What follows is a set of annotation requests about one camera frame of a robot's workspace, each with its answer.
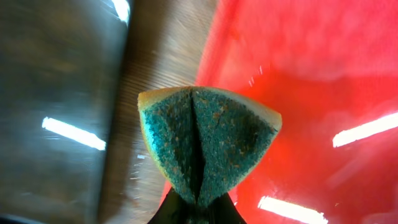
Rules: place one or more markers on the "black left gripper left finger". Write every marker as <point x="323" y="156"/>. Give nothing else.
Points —
<point x="173" y="210"/>

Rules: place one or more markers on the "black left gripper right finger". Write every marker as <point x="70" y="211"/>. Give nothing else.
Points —
<point x="223" y="211"/>

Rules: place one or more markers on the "green and yellow sponge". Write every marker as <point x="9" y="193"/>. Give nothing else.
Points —
<point x="205" y="140"/>

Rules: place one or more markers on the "red serving tray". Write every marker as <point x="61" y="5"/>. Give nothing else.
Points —
<point x="329" y="67"/>

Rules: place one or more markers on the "black water tray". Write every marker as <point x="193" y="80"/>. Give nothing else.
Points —
<point x="60" y="67"/>

